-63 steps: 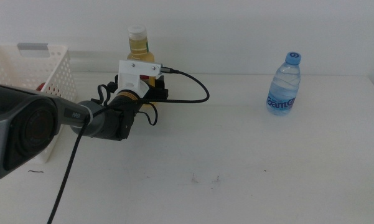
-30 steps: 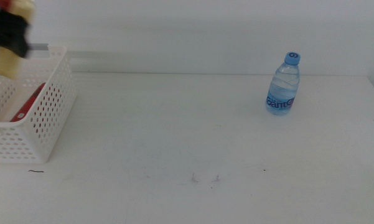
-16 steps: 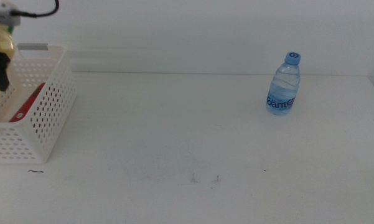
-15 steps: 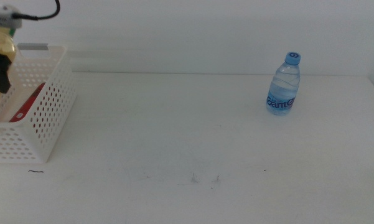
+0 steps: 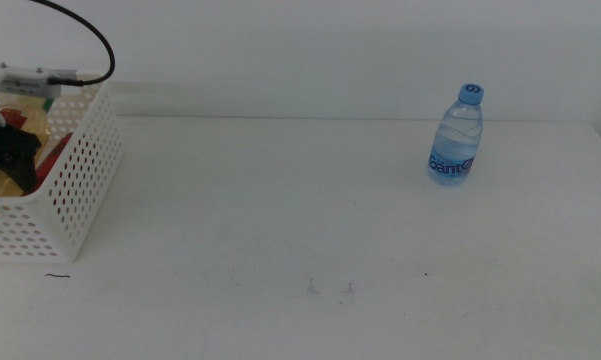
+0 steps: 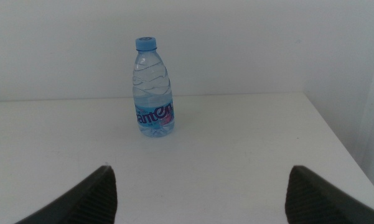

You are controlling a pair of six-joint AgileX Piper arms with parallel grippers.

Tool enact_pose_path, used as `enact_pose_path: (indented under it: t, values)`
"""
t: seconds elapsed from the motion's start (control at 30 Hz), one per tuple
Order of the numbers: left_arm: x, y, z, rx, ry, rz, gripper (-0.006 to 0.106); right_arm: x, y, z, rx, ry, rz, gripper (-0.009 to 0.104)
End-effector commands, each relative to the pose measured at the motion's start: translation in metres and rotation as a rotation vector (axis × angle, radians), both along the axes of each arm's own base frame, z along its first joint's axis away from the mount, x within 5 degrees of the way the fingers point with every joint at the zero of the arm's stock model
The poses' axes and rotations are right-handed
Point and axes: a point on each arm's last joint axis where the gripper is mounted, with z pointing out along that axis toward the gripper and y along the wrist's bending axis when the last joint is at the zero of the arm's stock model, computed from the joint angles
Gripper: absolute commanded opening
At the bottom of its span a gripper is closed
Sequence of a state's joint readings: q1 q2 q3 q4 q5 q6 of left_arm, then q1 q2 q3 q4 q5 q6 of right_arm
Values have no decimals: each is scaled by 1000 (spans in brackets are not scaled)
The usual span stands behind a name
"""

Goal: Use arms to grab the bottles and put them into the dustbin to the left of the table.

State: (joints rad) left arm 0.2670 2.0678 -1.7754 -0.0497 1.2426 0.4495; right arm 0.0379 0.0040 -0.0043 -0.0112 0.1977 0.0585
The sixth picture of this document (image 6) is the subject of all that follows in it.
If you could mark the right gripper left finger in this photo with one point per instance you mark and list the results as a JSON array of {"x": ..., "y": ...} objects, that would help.
[{"x": 93, "y": 202}]

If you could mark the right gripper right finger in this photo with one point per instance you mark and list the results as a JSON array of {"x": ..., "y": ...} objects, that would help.
[{"x": 311, "y": 202}]

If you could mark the clear water bottle blue cap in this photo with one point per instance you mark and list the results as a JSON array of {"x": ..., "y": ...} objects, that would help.
[{"x": 152, "y": 102}]

